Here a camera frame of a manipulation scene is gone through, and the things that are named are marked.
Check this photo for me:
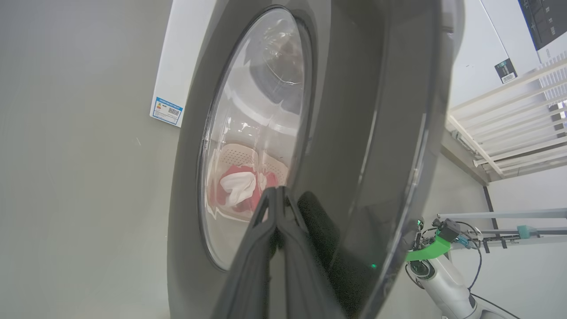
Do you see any white slatted railing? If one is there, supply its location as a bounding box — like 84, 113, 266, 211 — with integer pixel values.
445, 51, 567, 182

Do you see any black washer control panel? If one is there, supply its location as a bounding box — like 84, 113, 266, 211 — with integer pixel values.
518, 0, 567, 50

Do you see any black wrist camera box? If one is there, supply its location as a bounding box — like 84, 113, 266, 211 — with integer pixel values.
436, 218, 462, 242

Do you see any cream perforated laundry basket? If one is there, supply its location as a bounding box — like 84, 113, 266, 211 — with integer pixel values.
208, 143, 291, 222

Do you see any dark grey washing machine door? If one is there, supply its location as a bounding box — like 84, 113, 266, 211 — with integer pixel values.
166, 0, 466, 319

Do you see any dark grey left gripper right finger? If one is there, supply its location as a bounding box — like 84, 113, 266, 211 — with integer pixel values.
269, 187, 348, 319

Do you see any grey metal frame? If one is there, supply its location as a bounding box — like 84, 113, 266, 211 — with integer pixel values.
438, 208, 567, 249

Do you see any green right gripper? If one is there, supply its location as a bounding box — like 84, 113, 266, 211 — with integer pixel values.
405, 230, 452, 262

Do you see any grey concrete ledge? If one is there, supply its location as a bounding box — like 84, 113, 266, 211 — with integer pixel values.
441, 131, 492, 187

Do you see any black barcode sticker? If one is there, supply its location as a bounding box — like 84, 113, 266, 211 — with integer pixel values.
495, 58, 518, 84

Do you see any white washing machine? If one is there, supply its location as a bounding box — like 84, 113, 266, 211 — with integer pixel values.
150, 0, 567, 129

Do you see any blue energy label sticker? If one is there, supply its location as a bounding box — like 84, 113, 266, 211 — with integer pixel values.
150, 97, 183, 128

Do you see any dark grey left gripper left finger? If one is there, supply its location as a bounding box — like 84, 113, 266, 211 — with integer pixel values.
212, 187, 279, 319

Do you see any thin black cable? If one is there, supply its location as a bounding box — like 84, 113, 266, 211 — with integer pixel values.
470, 293, 522, 319
456, 222, 483, 291

